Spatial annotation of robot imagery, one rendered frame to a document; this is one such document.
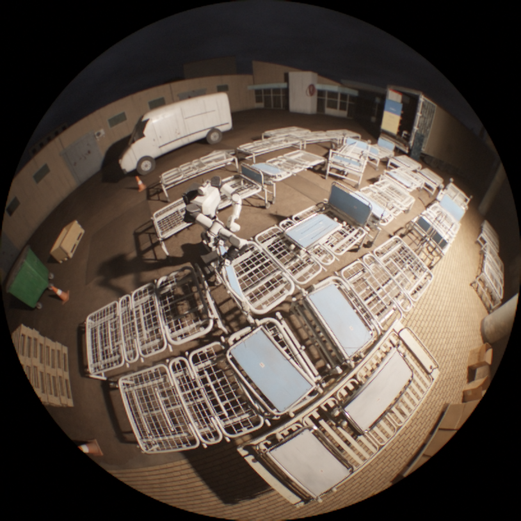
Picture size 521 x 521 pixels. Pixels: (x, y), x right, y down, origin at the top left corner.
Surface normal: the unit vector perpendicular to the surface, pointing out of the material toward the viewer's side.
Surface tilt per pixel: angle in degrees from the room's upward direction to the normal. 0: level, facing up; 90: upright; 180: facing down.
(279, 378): 5
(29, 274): 94
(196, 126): 88
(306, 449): 3
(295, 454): 3
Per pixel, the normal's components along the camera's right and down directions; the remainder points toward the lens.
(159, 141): 0.67, 0.55
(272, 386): 0.01, -0.64
